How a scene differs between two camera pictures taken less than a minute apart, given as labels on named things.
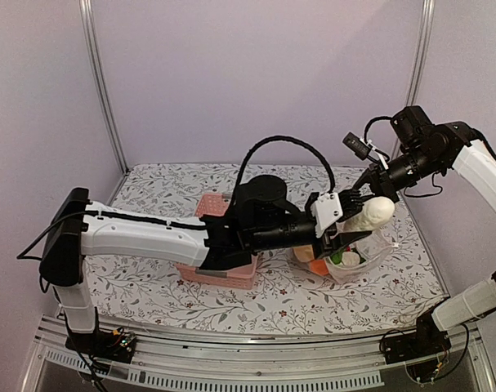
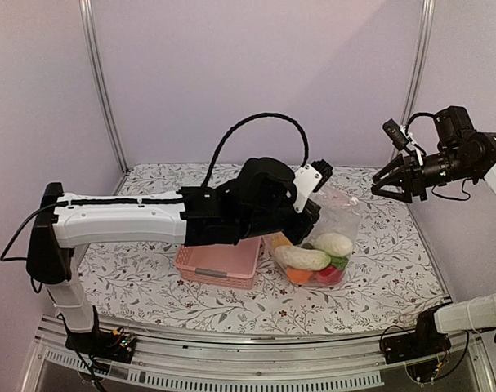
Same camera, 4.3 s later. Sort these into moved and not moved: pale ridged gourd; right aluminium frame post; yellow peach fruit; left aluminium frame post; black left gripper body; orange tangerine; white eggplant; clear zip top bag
Moved: orange tangerine; white eggplant; black left gripper body; yellow peach fruit; clear zip top bag; pale ridged gourd
Not moved: left aluminium frame post; right aluminium frame post
